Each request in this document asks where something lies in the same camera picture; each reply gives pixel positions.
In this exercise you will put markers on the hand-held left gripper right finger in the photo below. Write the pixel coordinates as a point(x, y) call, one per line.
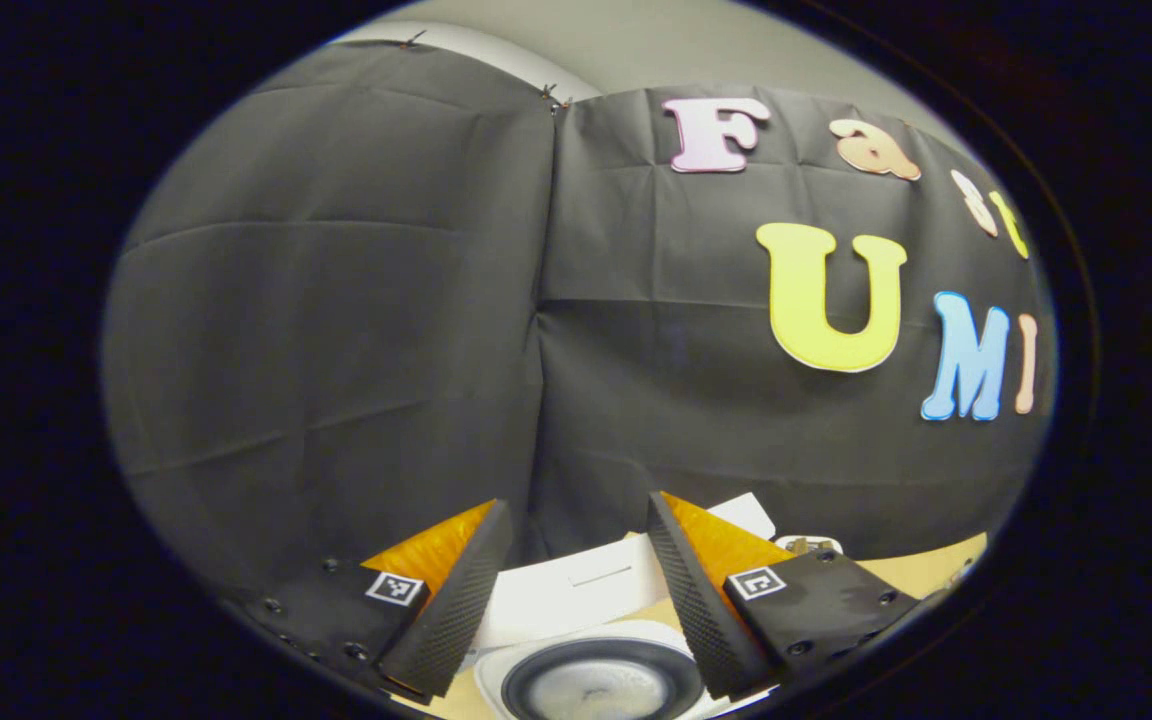
point(701, 610)

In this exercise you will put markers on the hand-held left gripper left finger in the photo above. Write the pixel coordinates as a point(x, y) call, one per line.
point(451, 620)

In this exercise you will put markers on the white rice cooker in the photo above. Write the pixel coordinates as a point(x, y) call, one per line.
point(576, 600)

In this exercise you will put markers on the white rice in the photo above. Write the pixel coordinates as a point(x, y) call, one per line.
point(596, 698)

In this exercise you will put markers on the black backdrop cloth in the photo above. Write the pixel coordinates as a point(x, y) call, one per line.
point(386, 300)

